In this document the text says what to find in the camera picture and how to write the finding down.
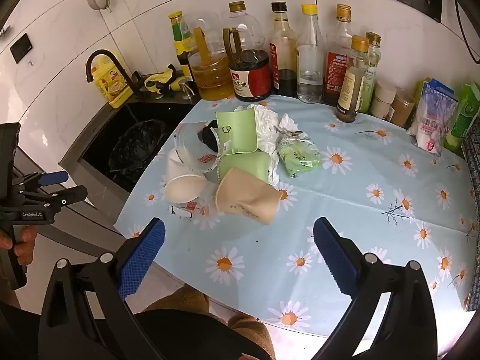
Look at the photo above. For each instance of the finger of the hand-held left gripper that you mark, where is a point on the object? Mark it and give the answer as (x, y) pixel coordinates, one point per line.
(54, 177)
(71, 195)

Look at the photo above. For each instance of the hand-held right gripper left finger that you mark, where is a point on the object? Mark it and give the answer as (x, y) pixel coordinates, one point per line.
(142, 258)

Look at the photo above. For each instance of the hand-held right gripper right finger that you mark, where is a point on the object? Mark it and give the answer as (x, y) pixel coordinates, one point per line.
(333, 258)

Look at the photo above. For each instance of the white paper cup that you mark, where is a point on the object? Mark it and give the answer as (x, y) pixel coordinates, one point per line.
(183, 191)

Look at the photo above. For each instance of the black trash bin with litter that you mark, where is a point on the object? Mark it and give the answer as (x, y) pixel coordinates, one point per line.
(138, 150)

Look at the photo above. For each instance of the beige paper cup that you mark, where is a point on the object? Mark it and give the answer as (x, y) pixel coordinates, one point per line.
(247, 202)

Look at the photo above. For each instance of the green snack packet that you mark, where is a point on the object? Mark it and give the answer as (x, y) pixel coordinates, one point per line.
(300, 157)

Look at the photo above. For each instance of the clear plastic cup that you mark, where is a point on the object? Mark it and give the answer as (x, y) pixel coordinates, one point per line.
(187, 146)

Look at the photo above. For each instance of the green paper cup piece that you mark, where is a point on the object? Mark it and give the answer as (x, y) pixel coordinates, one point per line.
(243, 163)

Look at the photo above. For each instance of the green packet wrapper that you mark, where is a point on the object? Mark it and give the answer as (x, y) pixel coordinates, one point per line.
(236, 131)

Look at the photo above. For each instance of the person's left hand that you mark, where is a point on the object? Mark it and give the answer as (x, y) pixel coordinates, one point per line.
(25, 238)

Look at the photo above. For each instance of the black kitchen sink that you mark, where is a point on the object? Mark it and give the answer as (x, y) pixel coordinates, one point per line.
(97, 146)

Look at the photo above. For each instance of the light blue daisy tablecloth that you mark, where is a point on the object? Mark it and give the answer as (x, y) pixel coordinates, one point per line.
(337, 202)

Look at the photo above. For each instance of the brown fleece clothing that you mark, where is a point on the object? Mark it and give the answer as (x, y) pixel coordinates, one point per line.
(195, 300)

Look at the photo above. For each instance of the clear plastic wrapper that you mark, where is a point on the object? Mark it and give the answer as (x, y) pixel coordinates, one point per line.
(193, 207)

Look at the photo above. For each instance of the black clothing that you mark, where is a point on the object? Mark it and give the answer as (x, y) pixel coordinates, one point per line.
(195, 339)

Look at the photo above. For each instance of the yellow dish soap bottle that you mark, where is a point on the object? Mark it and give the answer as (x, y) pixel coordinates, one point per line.
(112, 86)

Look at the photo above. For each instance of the small metal spoon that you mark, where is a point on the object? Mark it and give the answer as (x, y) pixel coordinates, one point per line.
(296, 133)

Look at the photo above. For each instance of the black faucet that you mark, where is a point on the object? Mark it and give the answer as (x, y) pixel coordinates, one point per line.
(108, 53)

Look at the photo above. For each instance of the crumpled white tissue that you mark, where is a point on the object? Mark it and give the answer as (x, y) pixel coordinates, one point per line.
(288, 122)
(266, 123)

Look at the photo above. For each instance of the yellow cleaning cloth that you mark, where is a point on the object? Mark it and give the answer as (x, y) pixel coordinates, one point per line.
(161, 78)

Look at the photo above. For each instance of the metal soap dispenser pump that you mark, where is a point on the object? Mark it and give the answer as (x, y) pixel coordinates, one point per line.
(184, 87)

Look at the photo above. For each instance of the blue patterned cloth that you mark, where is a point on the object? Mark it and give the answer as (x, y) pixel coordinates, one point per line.
(474, 180)

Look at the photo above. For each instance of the brown spice jar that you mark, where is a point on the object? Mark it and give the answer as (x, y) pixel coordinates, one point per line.
(402, 108)

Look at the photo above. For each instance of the white jar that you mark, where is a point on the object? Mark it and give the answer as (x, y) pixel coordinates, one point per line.
(382, 101)

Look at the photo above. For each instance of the beige label bottle gold cap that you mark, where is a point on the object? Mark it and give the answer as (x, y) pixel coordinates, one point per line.
(348, 90)

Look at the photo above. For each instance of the white plastic bag blue top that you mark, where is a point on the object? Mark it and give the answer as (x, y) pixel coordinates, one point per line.
(431, 120)

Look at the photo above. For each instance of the large cooking oil jug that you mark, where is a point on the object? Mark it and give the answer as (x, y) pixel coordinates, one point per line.
(210, 78)

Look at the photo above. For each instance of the green bottle yellow label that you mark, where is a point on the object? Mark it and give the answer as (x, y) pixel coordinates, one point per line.
(179, 45)

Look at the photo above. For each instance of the clear bottle yellow cap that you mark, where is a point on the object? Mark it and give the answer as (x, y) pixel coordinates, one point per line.
(310, 75)

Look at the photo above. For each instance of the red label bottle gold cap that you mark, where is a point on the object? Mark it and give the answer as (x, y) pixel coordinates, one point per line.
(337, 67)

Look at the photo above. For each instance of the soy sauce jug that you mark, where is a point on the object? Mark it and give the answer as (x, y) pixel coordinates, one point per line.
(251, 82)

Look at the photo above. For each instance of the green label bottle gold cap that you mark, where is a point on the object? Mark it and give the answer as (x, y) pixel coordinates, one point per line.
(374, 63)

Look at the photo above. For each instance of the dark vinegar bottle black cap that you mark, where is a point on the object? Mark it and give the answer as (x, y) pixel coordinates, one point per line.
(283, 56)

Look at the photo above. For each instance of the black wall switch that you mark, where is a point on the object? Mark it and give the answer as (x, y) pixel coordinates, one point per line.
(20, 47)

